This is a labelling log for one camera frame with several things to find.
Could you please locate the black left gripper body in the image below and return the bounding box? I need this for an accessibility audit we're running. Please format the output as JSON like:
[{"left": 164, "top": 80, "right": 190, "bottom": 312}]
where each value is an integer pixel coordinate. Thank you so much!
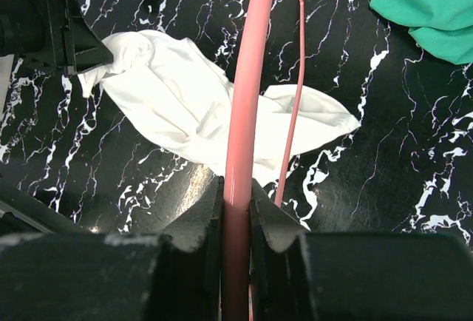
[{"left": 1, "top": 0, "right": 70, "bottom": 73}]

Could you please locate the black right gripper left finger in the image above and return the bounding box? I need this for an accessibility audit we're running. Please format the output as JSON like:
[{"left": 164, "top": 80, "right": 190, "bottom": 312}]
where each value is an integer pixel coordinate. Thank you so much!
[{"left": 1, "top": 178, "right": 223, "bottom": 320}]

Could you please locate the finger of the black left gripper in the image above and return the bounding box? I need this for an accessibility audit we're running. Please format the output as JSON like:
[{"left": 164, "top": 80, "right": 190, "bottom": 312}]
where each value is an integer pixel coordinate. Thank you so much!
[{"left": 65, "top": 0, "right": 114, "bottom": 75}]

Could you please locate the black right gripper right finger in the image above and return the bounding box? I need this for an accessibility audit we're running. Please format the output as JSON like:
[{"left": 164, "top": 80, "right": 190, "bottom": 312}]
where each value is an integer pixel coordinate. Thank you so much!
[{"left": 250, "top": 182, "right": 472, "bottom": 320}]

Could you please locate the white tank top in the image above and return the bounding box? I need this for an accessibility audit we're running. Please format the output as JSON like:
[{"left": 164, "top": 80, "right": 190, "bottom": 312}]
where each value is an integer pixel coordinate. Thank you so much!
[{"left": 78, "top": 30, "right": 360, "bottom": 185}]

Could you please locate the pink clothes hanger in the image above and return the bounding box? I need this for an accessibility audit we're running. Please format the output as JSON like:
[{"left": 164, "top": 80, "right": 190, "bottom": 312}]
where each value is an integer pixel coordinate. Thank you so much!
[{"left": 220, "top": 0, "right": 308, "bottom": 321}]

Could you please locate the green tank top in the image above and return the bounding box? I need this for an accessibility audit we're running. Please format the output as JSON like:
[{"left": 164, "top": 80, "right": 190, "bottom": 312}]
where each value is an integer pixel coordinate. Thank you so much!
[{"left": 370, "top": 0, "right": 472, "bottom": 65}]

